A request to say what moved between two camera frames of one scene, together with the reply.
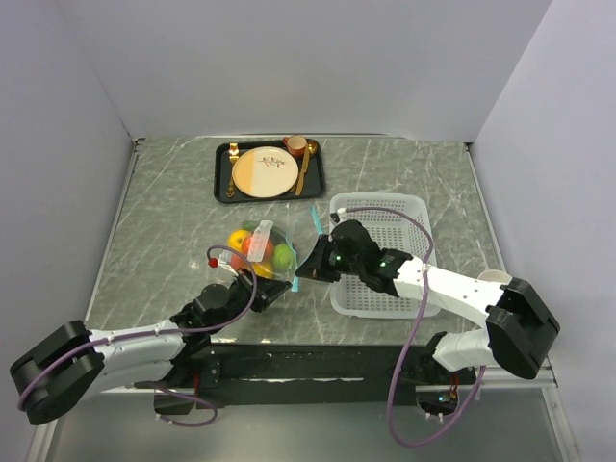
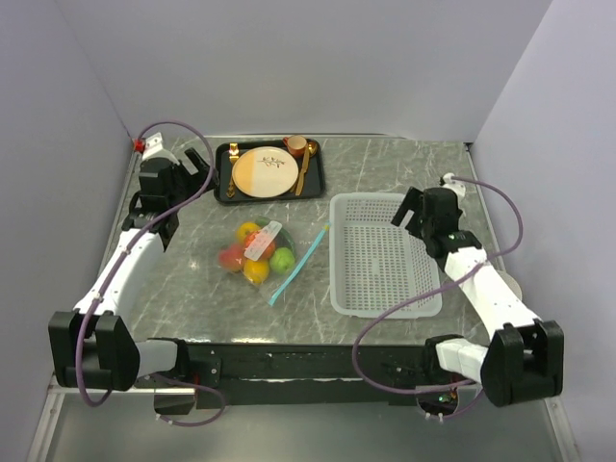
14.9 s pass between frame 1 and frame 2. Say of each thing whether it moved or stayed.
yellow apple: moved
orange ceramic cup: stayed
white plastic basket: stayed
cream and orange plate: stayed
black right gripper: moved
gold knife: stayed
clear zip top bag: moved
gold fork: stayed
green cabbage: stayed
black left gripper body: moved
